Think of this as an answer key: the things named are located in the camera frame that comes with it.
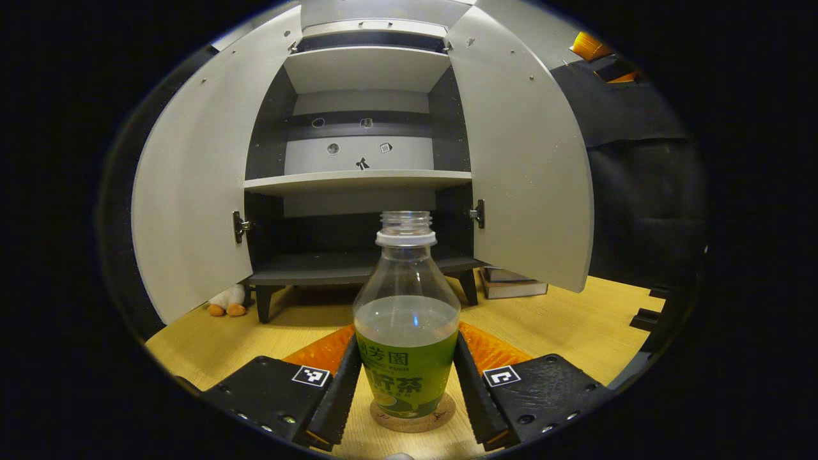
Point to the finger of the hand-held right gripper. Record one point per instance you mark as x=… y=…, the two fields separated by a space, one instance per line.
x=588 y=46
x=618 y=73

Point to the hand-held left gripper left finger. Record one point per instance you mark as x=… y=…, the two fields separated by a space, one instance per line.
x=339 y=409

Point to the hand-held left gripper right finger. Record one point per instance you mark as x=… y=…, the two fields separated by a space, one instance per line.
x=479 y=409

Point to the round cork coaster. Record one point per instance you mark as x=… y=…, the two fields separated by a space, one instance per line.
x=383 y=421

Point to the green label plastic bottle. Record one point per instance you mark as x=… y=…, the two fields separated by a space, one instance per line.
x=406 y=319

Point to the grey cabinet door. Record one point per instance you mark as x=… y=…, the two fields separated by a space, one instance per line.
x=530 y=160
x=192 y=179

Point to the grey cabinet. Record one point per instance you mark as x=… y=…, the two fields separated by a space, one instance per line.
x=358 y=182

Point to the grey cabinet drawer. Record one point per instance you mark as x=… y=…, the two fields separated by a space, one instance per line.
x=332 y=29

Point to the white cover book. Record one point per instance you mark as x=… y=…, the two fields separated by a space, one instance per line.
x=505 y=275

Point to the white plush toy orange feet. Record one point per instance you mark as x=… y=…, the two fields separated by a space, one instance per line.
x=227 y=300

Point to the black block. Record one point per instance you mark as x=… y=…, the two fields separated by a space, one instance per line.
x=658 y=292
x=644 y=319

